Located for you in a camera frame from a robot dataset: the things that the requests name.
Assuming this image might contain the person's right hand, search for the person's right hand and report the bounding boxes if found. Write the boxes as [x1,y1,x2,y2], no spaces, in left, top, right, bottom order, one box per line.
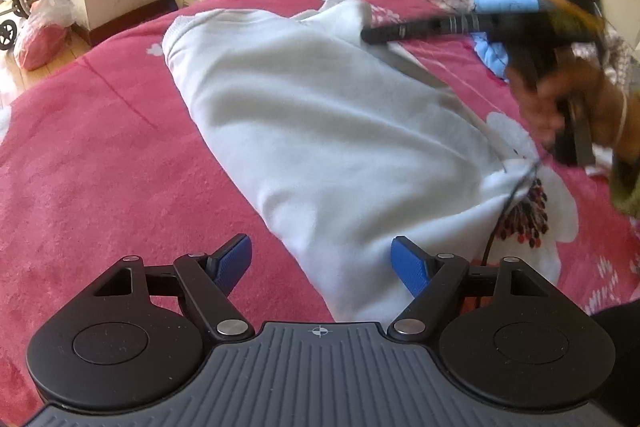
[506,60,626,147]

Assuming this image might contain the pink bag in plastic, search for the pink bag in plastic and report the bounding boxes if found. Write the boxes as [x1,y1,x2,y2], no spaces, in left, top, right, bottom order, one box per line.
[13,0,75,72]

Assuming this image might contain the blue folded garment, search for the blue folded garment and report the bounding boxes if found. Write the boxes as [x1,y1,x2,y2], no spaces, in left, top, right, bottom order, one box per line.
[470,0,544,80]

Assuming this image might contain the black cable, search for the black cable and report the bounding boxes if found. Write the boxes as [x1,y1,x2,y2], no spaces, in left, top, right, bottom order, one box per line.
[479,150,551,266]

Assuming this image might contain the pink floral bed blanket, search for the pink floral bed blanket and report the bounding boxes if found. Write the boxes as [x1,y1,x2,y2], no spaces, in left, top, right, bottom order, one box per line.
[1,0,639,425]

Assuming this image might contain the white sweatshirt orange bear outline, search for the white sweatshirt orange bear outline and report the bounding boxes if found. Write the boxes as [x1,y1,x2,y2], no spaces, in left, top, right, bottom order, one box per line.
[162,0,534,324]

